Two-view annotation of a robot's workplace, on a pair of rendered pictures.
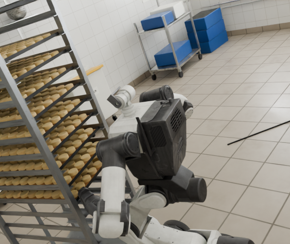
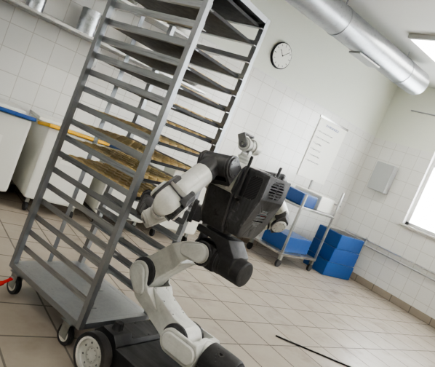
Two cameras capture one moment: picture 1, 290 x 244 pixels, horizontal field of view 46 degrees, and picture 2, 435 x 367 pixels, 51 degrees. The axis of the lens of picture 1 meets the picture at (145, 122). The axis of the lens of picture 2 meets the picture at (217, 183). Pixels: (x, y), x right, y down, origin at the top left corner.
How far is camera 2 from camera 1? 80 cm
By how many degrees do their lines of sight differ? 18
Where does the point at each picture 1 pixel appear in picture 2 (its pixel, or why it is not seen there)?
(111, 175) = (201, 170)
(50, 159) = (153, 141)
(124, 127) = not seen: hidden behind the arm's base
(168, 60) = (276, 240)
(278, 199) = not seen: outside the picture
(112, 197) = (189, 180)
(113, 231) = (167, 204)
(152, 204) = (192, 252)
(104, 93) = not seen: hidden behind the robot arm
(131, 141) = (234, 164)
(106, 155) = (208, 158)
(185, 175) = (241, 251)
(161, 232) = (169, 300)
